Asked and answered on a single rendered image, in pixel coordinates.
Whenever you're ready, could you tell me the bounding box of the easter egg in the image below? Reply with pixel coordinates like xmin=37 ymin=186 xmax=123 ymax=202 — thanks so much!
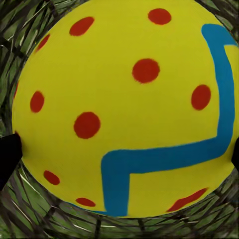
xmin=11 ymin=0 xmax=239 ymax=219

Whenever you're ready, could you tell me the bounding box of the wicker basket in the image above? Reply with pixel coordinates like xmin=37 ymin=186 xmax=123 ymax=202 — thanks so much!
xmin=0 ymin=0 xmax=239 ymax=239

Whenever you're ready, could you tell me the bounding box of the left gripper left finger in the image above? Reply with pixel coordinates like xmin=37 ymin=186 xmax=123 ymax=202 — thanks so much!
xmin=0 ymin=133 xmax=22 ymax=192

